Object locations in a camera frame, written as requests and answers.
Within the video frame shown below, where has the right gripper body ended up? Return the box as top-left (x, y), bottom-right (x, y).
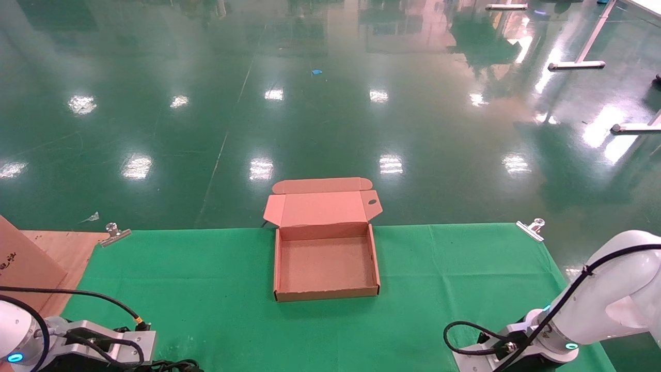
top-left (453, 319), bottom-right (562, 372)

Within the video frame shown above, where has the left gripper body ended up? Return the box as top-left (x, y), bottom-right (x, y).
top-left (44, 319), bottom-right (156, 372)

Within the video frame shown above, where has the tall brown cardboard box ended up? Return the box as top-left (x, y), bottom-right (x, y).
top-left (0, 216), bottom-right (69, 317)

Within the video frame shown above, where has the open flat cardboard box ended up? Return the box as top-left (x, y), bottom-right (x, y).
top-left (263, 177), bottom-right (383, 302)

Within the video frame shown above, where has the clipped green table cloth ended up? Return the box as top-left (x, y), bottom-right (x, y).
top-left (61, 223), bottom-right (618, 372)

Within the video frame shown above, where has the silver metal cloth clip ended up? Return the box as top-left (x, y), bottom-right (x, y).
top-left (100, 222), bottom-right (132, 248)
top-left (516, 218), bottom-right (546, 242)

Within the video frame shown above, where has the flat brown board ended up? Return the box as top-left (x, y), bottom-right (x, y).
top-left (21, 230), bottom-right (110, 317)

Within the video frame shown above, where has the white table with T legs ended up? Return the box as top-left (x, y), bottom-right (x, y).
top-left (547, 0), bottom-right (661, 133)

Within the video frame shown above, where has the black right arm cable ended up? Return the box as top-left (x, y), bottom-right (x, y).
top-left (443, 243), bottom-right (661, 372)

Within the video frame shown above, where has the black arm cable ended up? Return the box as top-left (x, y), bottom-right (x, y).
top-left (443, 243), bottom-right (661, 372)
top-left (0, 286), bottom-right (151, 372)

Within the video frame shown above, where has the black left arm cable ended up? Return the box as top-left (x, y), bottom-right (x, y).
top-left (0, 286), bottom-right (151, 372)

